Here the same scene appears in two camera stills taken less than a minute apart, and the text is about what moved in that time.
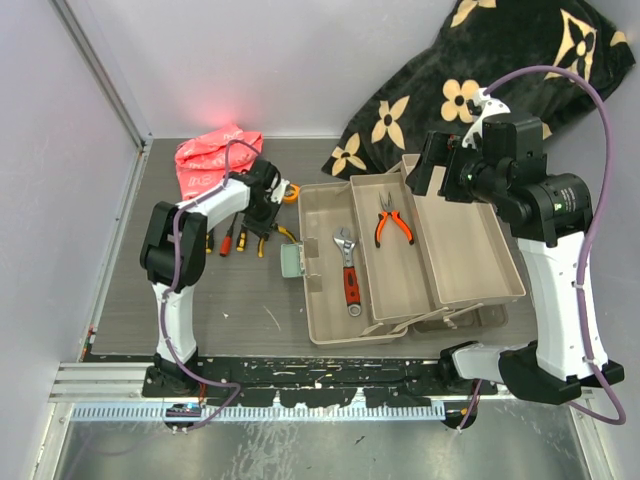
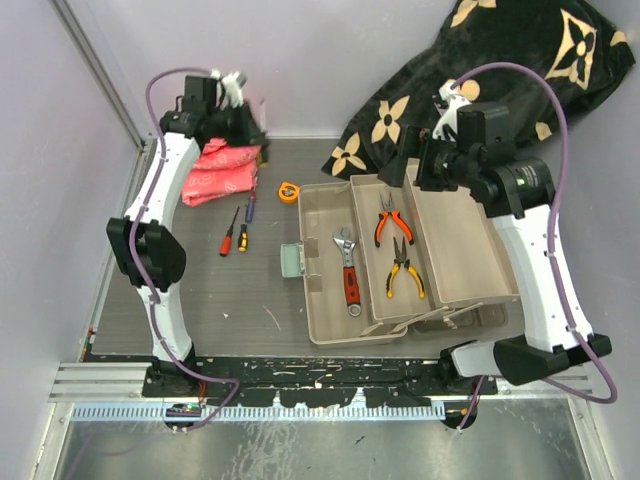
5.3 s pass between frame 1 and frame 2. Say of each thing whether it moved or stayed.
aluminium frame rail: stayed
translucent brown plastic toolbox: stayed
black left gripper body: moved
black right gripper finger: moved
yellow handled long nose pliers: moved
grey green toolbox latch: stayed
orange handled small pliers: stayed
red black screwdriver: stayed
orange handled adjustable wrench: stayed
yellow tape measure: stayed
